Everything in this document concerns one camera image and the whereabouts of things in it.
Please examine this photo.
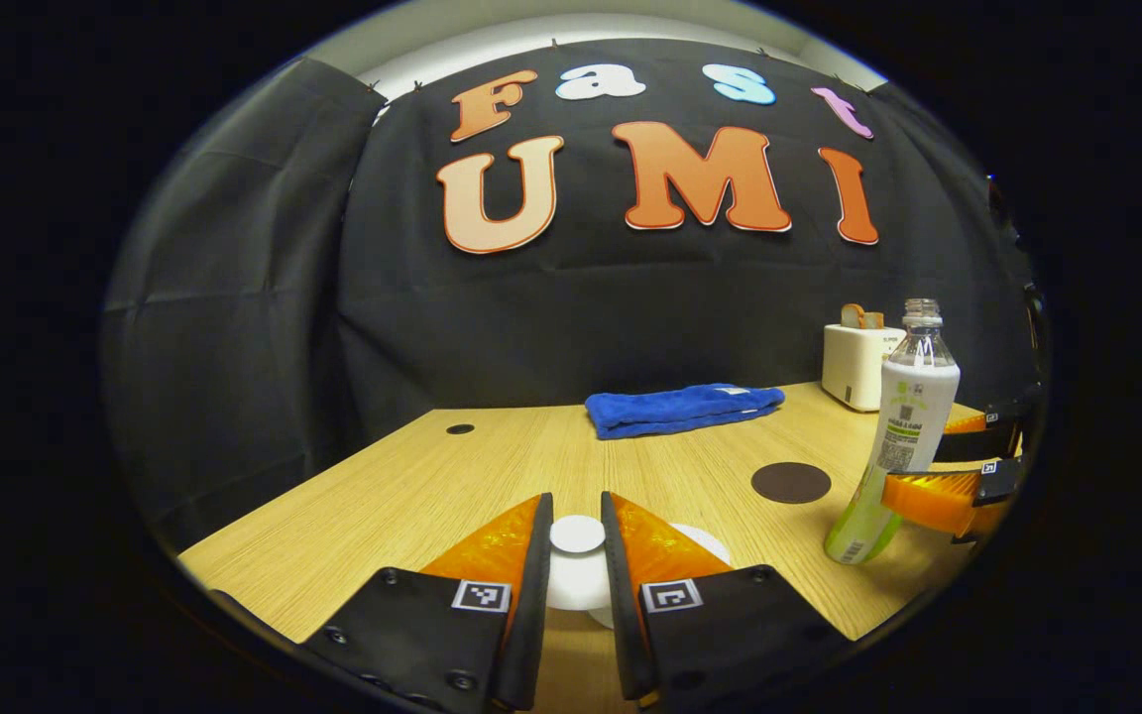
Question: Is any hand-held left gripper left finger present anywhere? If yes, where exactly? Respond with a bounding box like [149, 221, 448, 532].
[298, 493, 555, 711]

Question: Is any clear green water bottle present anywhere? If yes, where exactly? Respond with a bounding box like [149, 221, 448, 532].
[824, 297, 962, 566]

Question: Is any white teacup lid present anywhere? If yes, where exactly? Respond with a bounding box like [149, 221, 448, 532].
[545, 515, 613, 612]

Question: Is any blue folded towel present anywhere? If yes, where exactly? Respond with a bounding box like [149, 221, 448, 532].
[585, 383, 786, 441]

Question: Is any black backdrop cloth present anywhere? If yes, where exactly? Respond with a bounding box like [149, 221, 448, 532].
[102, 40, 1044, 552]

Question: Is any round brown coaster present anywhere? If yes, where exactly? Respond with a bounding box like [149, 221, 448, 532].
[751, 461, 833, 505]

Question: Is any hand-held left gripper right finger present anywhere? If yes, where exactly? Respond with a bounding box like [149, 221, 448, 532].
[601, 491, 856, 707]

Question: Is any white teacup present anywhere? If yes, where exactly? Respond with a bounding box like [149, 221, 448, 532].
[586, 523, 733, 632]

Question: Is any white toaster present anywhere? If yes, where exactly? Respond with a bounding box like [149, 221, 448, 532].
[822, 322, 907, 413]

